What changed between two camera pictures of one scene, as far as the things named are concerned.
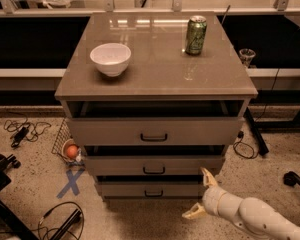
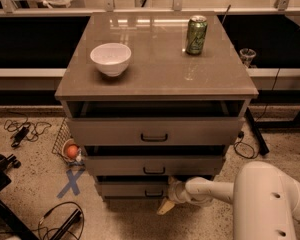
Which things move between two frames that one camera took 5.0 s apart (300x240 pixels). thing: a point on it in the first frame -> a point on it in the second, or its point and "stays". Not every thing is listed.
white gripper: x=211 y=198 -> x=176 y=193
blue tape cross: x=72 y=183 stays
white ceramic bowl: x=111 y=58 stays
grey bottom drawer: x=150 y=189 stays
